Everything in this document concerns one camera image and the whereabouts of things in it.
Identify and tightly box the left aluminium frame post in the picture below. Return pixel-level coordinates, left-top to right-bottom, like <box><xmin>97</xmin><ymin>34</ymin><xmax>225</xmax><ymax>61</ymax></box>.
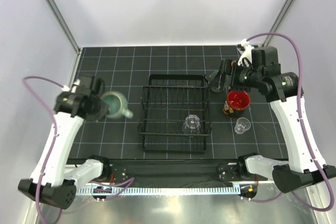
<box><xmin>45</xmin><ymin>0</ymin><xmax>80</xmax><ymax>54</ymax></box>

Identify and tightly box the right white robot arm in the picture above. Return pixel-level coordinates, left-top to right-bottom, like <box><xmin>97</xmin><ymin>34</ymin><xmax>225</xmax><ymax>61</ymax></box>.
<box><xmin>204</xmin><ymin>46</ymin><xmax>335</xmax><ymax>193</ymax></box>

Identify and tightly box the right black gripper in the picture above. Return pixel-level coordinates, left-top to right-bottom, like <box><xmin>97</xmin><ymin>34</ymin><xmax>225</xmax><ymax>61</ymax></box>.
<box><xmin>209</xmin><ymin>58</ymin><xmax>263</xmax><ymax>93</ymax></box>

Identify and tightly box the large clear plastic cup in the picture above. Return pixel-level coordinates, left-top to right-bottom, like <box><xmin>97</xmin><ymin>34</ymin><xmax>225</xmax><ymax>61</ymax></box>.
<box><xmin>182</xmin><ymin>114</ymin><xmax>201</xmax><ymax>134</ymax></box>

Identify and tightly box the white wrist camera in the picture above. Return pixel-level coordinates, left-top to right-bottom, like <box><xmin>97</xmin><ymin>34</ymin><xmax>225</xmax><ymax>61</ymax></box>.
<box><xmin>237</xmin><ymin>39</ymin><xmax>254</xmax><ymax>66</ymax></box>
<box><xmin>61</xmin><ymin>79</ymin><xmax>80</xmax><ymax>93</ymax></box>

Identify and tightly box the black red skull mug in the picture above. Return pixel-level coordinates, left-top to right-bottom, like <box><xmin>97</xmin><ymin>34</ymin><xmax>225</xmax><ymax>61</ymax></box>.
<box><xmin>223</xmin><ymin>91</ymin><xmax>250</xmax><ymax>119</ymax></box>

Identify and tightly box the black grid table mat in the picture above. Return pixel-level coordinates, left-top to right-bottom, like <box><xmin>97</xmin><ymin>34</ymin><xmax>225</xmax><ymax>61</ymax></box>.
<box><xmin>69</xmin><ymin>46</ymin><xmax>288</xmax><ymax>159</ymax></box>

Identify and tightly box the aluminium front rail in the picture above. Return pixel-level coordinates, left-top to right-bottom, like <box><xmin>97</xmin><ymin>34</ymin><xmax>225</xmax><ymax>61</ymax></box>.
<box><xmin>60</xmin><ymin>162</ymin><xmax>289</xmax><ymax>187</ymax></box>

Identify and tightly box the black wire dish rack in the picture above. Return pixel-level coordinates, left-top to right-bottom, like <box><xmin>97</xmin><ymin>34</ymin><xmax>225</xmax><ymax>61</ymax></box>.
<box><xmin>138</xmin><ymin>74</ymin><xmax>212</xmax><ymax>154</ymax></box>

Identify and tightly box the teal speckled ceramic mug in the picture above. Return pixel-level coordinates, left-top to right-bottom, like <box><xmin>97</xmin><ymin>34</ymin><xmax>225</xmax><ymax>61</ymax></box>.
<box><xmin>101</xmin><ymin>91</ymin><xmax>133</xmax><ymax>119</ymax></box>

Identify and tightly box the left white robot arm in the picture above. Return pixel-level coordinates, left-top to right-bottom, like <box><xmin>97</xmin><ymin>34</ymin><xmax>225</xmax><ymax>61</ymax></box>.
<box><xmin>18</xmin><ymin>76</ymin><xmax>111</xmax><ymax>209</ymax></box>

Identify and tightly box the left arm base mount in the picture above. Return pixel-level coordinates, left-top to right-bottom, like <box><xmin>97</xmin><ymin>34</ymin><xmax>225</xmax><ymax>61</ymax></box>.
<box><xmin>71</xmin><ymin>155</ymin><xmax>135</xmax><ymax>202</ymax></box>

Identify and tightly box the aluminium frame post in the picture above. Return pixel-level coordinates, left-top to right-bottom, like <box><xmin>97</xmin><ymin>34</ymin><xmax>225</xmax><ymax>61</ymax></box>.
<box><xmin>265</xmin><ymin>0</ymin><xmax>312</xmax><ymax>49</ymax></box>
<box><xmin>45</xmin><ymin>0</ymin><xmax>80</xmax><ymax>54</ymax></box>

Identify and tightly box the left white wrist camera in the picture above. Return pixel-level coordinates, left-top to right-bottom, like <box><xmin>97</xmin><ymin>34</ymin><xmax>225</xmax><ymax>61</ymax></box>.
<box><xmin>61</xmin><ymin>79</ymin><xmax>80</xmax><ymax>93</ymax></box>

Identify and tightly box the small clear glass cup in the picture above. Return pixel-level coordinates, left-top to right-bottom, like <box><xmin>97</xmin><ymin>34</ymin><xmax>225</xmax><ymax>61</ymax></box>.
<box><xmin>234</xmin><ymin>118</ymin><xmax>251</xmax><ymax>134</ymax></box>

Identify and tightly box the right aluminium frame post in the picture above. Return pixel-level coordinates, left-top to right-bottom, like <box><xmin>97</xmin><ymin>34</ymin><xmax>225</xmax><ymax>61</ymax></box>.
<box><xmin>265</xmin><ymin>0</ymin><xmax>312</xmax><ymax>49</ymax></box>

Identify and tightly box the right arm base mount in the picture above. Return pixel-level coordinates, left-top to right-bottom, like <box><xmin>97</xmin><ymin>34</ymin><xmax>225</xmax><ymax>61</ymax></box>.
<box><xmin>217</xmin><ymin>163</ymin><xmax>268</xmax><ymax>199</ymax></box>

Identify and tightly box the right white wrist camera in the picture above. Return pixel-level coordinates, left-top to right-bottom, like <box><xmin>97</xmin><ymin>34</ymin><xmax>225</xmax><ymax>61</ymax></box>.
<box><xmin>237</xmin><ymin>39</ymin><xmax>254</xmax><ymax>66</ymax></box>

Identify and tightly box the white slotted cable duct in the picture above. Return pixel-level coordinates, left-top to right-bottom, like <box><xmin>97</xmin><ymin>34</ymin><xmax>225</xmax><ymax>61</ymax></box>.
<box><xmin>76</xmin><ymin>185</ymin><xmax>240</xmax><ymax>197</ymax></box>

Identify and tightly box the dark green ceramic mug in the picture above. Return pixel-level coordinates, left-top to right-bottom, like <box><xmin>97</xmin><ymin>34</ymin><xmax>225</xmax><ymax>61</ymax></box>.
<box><xmin>204</xmin><ymin>70</ymin><xmax>226</xmax><ymax>93</ymax></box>

